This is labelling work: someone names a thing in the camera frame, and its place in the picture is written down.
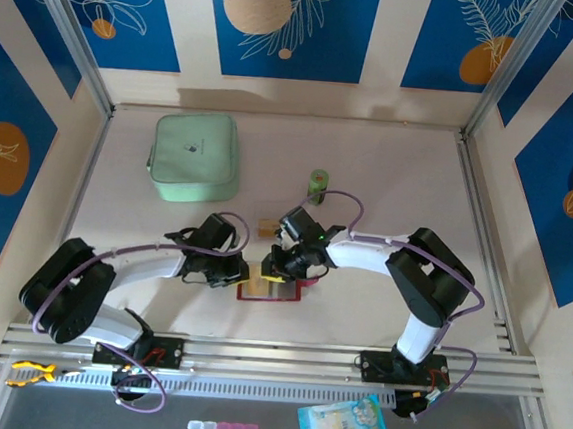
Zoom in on mint green zip pouch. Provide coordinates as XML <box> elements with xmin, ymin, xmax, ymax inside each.
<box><xmin>141</xmin><ymin>106</ymin><xmax>248</xmax><ymax>209</ymax></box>

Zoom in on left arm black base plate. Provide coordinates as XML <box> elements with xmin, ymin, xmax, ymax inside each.
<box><xmin>91</xmin><ymin>328</ymin><xmax>187</xmax><ymax>372</ymax></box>

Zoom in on aluminium frame post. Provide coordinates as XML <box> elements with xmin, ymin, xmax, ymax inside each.
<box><xmin>12</xmin><ymin>0</ymin><xmax>125</xmax><ymax>116</ymax></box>
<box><xmin>461</xmin><ymin>0</ymin><xmax>573</xmax><ymax>149</ymax></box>

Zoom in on blue snack packet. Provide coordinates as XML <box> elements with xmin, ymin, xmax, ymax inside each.
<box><xmin>295</xmin><ymin>386</ymin><xmax>394</xmax><ymax>429</ymax></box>

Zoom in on aluminium table edge rail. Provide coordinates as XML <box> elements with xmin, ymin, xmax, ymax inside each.
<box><xmin>438</xmin><ymin>137</ymin><xmax>537</xmax><ymax>356</ymax></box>
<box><xmin>57</xmin><ymin>104</ymin><xmax>116</xmax><ymax>253</ymax></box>

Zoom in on black connector block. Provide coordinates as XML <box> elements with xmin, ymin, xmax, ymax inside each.
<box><xmin>391</xmin><ymin>388</ymin><xmax>441</xmax><ymax>423</ymax></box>
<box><xmin>109</xmin><ymin>365</ymin><xmax>155</xmax><ymax>404</ymax></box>

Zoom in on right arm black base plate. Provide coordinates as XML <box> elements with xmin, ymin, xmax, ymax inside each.
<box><xmin>355</xmin><ymin>348</ymin><xmax>452</xmax><ymax>390</ymax></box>

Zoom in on yellow black pliers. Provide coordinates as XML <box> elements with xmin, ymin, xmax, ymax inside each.
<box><xmin>5</xmin><ymin>358</ymin><xmax>87</xmax><ymax>394</ymax></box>

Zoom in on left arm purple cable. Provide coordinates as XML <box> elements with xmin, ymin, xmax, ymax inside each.
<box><xmin>27</xmin><ymin>196</ymin><xmax>252</xmax><ymax>421</ymax></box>

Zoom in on slotted grey cable duct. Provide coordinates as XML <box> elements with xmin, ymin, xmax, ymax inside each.
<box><xmin>5</xmin><ymin>356</ymin><xmax>398</xmax><ymax>417</ymax></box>

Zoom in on red leather card holder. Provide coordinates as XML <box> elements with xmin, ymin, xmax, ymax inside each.
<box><xmin>236</xmin><ymin>263</ymin><xmax>321</xmax><ymax>308</ymax></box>

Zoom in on aluminium mounting rail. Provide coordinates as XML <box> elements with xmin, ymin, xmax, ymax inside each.
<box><xmin>0</xmin><ymin>310</ymin><xmax>549</xmax><ymax>407</ymax></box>

